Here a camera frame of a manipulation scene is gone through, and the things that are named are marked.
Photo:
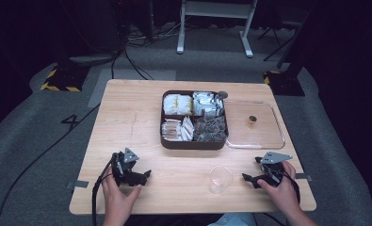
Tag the clear tray lid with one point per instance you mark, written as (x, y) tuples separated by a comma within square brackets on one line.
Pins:
[(259, 135)]

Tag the black tripod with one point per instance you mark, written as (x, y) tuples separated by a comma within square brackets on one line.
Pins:
[(276, 40)]

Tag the person's light blue clothing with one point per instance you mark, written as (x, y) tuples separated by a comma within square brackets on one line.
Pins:
[(234, 220)]

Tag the pile of dark brown packets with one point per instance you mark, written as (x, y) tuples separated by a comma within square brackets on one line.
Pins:
[(210, 129)]

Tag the black yellow striped stand base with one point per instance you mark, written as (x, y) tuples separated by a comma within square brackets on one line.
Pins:
[(64, 82), (284, 83)]

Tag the bundle of clear wrapped sticks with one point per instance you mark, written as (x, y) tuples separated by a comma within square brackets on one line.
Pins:
[(171, 130)]

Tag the row of white packets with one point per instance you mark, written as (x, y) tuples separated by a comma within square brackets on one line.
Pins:
[(187, 128)]

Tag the brown compartment tray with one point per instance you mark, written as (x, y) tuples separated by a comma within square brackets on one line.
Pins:
[(193, 145)]

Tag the grey round cap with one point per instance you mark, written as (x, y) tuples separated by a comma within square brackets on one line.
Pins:
[(222, 94)]

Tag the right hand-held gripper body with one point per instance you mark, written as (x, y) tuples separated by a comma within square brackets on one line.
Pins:
[(272, 166)]

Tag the clear plastic cup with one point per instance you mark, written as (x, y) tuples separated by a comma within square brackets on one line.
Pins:
[(220, 179)]

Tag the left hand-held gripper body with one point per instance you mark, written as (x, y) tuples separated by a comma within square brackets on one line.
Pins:
[(122, 165)]

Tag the person's left hand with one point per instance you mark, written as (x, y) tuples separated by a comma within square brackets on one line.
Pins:
[(119, 196)]

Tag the white desk frame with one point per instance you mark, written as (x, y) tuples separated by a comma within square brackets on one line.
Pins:
[(216, 9)]

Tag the person's right hand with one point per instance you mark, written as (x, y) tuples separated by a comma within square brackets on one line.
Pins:
[(282, 193)]

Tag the pile of white yellow packets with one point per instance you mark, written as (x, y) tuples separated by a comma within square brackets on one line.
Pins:
[(177, 104)]

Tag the grey tape strip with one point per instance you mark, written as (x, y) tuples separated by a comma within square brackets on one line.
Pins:
[(78, 184), (303, 177)]

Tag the pile of silver packets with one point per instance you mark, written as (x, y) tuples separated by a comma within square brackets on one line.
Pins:
[(207, 103)]

